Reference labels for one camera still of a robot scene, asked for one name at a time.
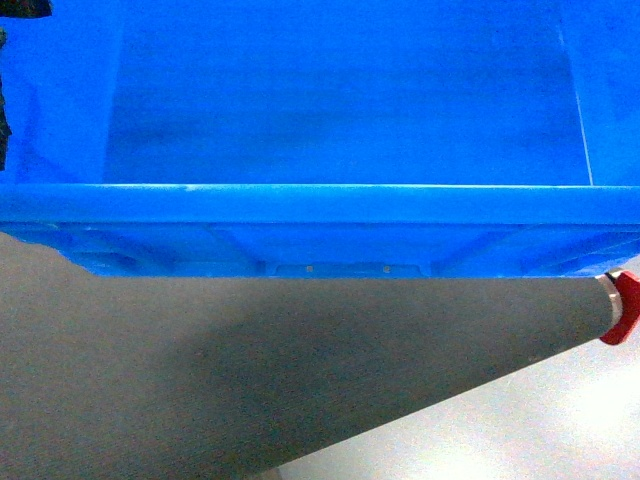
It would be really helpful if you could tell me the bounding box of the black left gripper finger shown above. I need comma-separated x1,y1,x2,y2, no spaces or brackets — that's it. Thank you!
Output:
0,0,53,171

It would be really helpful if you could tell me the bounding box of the blue plastic crate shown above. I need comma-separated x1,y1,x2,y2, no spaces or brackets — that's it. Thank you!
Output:
1,1,639,278

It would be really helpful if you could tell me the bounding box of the red knob on table corner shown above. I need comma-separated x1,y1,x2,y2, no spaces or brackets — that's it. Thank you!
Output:
597,268,639,346

